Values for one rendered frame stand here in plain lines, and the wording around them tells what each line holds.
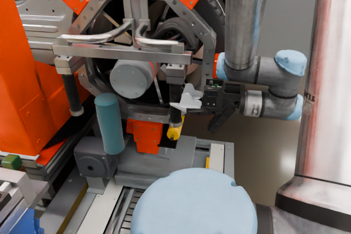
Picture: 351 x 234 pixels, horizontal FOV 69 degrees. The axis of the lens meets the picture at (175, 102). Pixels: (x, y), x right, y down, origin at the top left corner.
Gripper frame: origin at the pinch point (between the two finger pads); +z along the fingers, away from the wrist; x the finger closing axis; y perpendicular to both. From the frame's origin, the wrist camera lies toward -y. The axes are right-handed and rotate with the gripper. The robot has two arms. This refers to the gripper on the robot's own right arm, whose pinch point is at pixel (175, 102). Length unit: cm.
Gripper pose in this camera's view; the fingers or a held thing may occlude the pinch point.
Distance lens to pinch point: 77.7
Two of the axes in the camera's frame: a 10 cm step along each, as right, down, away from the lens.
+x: -1.7, 5.4, -8.3
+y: 0.0, -8.4, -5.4
